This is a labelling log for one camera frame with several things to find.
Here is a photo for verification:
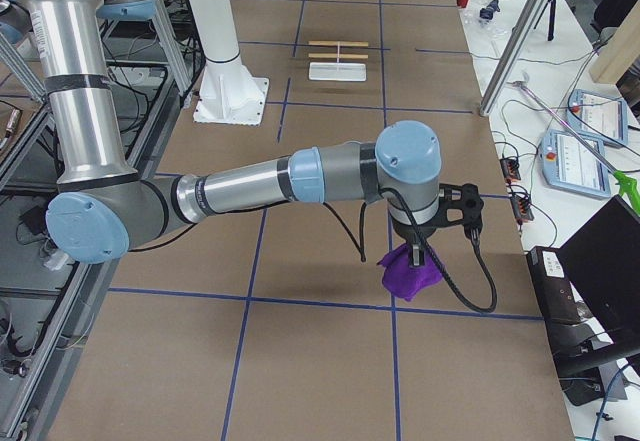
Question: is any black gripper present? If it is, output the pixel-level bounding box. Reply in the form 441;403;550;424
392;218;436;267

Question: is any purple microfiber towel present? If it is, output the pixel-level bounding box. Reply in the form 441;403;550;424
378;243;443;302

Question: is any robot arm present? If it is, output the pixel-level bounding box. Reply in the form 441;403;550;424
1;0;32;45
13;0;441;266

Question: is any white rack base tray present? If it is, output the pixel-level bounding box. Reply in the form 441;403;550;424
308;62;367;82

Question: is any front wooden rack rod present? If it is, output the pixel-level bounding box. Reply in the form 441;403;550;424
308;53;369;62

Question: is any black computer box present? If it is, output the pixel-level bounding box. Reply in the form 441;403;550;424
526;246;586;326

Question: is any near teach pendant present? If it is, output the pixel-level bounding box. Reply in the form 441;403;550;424
539;129;611;199

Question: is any teach pendant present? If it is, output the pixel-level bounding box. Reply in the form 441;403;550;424
567;89;629;147
539;129;611;199

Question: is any black monitor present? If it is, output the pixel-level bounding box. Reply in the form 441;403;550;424
557;195;640;342

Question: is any far teach pendant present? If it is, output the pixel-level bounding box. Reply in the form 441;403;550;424
567;89;629;147

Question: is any blue handheld tool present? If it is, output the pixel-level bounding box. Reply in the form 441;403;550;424
479;0;500;22

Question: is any wooden beam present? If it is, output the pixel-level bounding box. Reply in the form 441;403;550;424
590;0;639;84

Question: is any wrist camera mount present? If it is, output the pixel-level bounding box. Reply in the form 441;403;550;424
432;183;484;245

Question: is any green handled reacher grabber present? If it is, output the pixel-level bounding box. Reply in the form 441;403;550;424
507;80;640;214

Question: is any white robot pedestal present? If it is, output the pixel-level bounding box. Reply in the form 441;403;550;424
189;0;269;126

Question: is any aluminium frame post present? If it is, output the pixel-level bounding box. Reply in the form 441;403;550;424
479;0;548;117

